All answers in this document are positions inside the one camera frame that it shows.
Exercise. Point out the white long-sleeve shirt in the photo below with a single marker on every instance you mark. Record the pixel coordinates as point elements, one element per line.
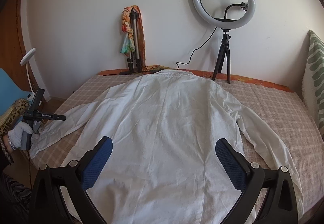
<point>163,167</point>

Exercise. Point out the folded silver tripod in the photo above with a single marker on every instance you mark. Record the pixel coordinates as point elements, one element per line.
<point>130,47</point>

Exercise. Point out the left hand white glove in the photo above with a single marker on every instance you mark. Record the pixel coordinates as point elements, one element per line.
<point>15,135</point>

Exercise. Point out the plaid beige bed blanket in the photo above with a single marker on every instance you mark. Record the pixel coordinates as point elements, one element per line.
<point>283,111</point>

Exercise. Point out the black mini tripod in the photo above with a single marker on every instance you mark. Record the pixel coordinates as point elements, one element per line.
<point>224,53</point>

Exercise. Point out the leopard print sleeve forearm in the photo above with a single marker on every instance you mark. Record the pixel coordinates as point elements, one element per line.
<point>8,121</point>

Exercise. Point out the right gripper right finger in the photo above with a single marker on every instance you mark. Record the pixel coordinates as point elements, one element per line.
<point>234,164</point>

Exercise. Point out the green patterned white pillow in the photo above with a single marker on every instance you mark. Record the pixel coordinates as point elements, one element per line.
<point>313,79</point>

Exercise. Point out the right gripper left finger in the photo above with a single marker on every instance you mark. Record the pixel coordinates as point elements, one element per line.
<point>92,163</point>

